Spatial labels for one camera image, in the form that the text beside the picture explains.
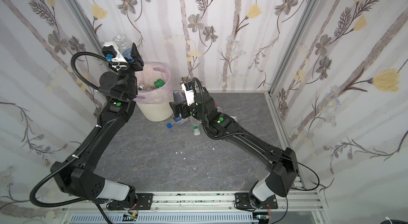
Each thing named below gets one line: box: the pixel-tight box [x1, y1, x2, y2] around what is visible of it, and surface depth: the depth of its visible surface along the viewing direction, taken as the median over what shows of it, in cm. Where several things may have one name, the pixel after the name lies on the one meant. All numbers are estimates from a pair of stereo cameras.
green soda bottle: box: [154, 78, 166, 89], surface depth 104 cm
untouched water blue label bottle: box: [166, 116, 189, 129], surface depth 101 cm
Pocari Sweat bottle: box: [111, 33, 135, 61], surface depth 57 cm
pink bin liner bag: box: [133, 61, 174, 105], surface depth 86 cm
